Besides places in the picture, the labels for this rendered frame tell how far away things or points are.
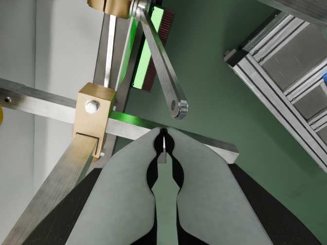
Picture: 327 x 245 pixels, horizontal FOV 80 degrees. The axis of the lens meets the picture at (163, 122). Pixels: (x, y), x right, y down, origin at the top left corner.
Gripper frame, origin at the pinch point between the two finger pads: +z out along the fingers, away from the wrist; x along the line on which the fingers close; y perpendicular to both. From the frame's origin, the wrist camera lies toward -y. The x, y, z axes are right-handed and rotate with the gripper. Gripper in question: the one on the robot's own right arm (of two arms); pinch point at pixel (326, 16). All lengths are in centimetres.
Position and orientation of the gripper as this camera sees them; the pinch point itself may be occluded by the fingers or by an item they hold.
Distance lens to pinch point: 36.5
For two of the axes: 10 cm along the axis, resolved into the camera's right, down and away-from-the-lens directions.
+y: 9.5, 2.7, 1.7
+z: -0.1, -4.9, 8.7
